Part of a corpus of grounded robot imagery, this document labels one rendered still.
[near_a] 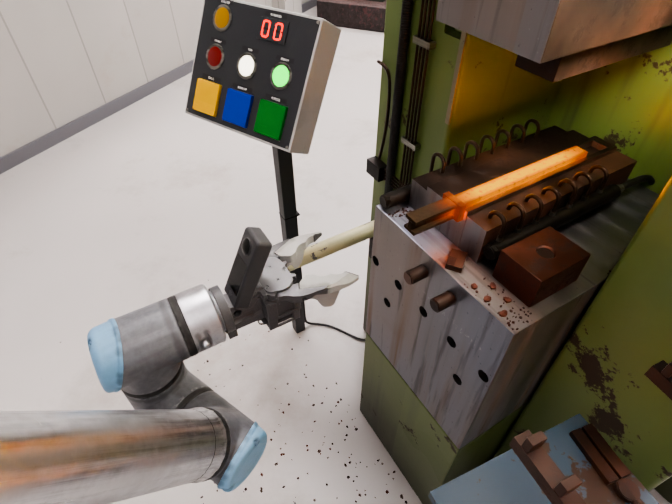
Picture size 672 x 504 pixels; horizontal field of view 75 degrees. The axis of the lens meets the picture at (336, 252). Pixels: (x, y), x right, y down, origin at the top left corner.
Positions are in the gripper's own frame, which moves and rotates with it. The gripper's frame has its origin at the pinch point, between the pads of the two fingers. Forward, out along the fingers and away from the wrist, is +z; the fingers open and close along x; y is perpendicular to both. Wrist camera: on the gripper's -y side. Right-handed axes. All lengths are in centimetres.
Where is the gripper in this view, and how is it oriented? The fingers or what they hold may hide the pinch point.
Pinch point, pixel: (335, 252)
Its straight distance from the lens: 70.0
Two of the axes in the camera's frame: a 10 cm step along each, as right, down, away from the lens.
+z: 8.6, -3.5, 3.7
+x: 5.1, 6.0, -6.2
